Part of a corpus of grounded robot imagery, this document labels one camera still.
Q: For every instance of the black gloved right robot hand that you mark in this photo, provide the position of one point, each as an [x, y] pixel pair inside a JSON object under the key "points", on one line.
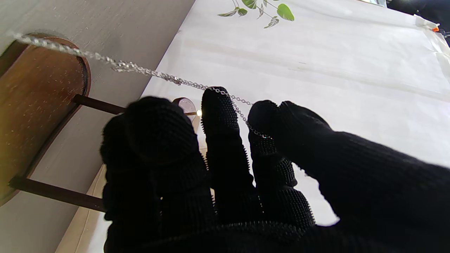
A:
{"points": [[246, 211]]}

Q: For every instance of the brown wooden jewelry stand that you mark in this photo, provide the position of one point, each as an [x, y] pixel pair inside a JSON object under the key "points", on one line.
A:
{"points": [[35, 105]]}

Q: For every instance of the white sheer curtain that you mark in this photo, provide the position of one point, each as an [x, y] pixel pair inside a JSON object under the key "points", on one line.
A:
{"points": [[316, 70]]}

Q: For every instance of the broad-leaf green houseplant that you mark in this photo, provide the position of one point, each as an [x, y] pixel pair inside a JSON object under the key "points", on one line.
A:
{"points": [[284, 12]]}

